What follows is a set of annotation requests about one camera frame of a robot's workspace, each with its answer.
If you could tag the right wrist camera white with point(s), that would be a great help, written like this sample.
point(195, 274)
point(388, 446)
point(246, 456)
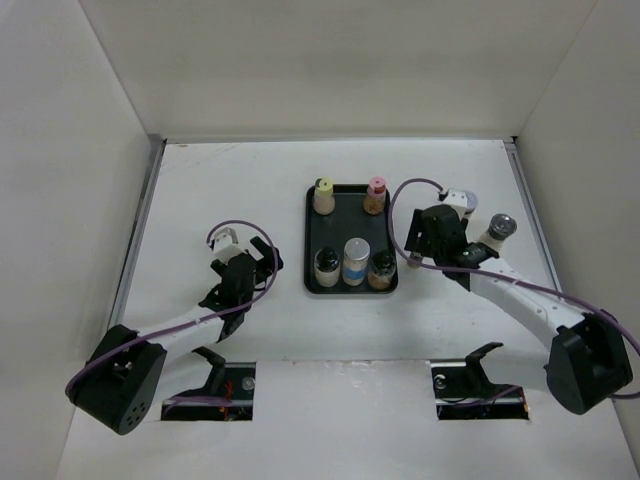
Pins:
point(456, 199)

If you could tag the white powder bottle black cap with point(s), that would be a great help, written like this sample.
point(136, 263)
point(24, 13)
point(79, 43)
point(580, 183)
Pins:
point(327, 265)

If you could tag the yellow cap spice bottle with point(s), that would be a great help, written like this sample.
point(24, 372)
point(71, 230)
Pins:
point(323, 200)

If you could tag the tall blue label spice jar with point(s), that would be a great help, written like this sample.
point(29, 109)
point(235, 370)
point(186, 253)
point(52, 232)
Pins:
point(356, 254)

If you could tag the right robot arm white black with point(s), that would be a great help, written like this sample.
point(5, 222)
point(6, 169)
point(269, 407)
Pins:
point(587, 359)

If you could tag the black rectangular tray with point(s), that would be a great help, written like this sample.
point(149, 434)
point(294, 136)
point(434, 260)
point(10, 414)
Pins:
point(348, 220)

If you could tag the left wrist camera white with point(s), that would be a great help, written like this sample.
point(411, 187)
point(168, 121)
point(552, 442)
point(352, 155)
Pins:
point(225, 245)

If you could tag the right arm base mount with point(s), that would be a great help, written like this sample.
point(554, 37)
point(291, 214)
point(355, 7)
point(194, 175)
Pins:
point(463, 392)

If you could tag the pink cap spice bottle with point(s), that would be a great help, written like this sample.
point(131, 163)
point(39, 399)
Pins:
point(375, 199)

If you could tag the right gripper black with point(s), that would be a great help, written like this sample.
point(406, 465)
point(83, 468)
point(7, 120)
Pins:
point(418, 227)

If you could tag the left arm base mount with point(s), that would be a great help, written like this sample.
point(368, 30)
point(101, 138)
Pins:
point(227, 394)

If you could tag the brown spice bottle black cap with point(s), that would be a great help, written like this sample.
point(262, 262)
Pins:
point(381, 270)

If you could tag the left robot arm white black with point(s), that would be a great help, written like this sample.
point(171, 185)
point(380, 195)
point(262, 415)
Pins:
point(119, 381)

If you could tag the small black pepper bottle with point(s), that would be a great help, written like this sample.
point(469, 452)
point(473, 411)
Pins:
point(415, 260)

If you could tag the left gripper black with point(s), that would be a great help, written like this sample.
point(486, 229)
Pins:
point(266, 258)

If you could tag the white powder bottle silver cap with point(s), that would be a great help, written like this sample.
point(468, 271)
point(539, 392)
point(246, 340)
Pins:
point(500, 227)

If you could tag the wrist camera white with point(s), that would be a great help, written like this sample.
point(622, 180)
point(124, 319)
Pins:
point(456, 199)
point(225, 245)

